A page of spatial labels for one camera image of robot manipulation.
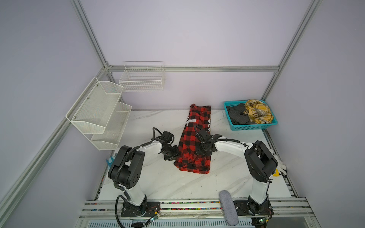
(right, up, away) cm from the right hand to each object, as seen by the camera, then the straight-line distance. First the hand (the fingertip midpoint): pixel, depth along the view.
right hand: (197, 151), depth 93 cm
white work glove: (+55, -10, -3) cm, 55 cm away
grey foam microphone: (+15, -25, -21) cm, 36 cm away
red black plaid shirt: (-6, -4, -3) cm, 8 cm away
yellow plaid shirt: (+47, +27, +11) cm, 55 cm away
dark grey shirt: (+31, +25, +12) cm, 42 cm away
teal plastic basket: (+30, +16, +8) cm, 35 cm away
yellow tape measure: (+48, -12, -9) cm, 50 cm away
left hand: (-12, -3, -2) cm, 13 cm away
